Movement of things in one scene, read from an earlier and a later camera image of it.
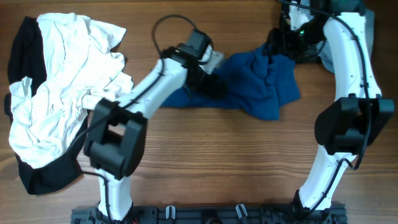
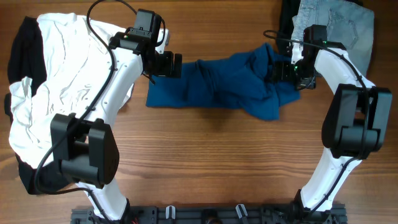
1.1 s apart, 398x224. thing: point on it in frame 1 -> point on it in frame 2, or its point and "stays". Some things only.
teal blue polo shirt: x=258 y=83 stays
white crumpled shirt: x=81 y=61 stays
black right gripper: x=272 y=42 -> x=285 y=68
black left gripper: x=210 y=91 -> x=166 y=70
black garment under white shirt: x=27 y=60 stays
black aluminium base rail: x=216 y=215 stays
